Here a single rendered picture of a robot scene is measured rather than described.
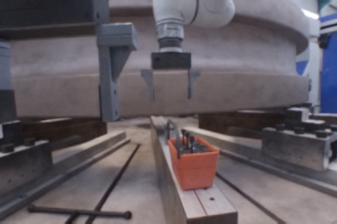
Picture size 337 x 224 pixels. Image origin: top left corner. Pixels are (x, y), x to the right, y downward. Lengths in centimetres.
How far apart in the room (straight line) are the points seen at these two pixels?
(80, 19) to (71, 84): 109
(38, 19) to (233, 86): 121
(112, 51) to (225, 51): 132
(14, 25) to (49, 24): 4
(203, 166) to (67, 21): 51
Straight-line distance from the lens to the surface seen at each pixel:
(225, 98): 129
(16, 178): 142
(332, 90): 579
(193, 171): 59
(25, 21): 24
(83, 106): 125
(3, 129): 148
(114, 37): 21
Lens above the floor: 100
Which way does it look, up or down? 7 degrees down
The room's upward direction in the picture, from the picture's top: 2 degrees counter-clockwise
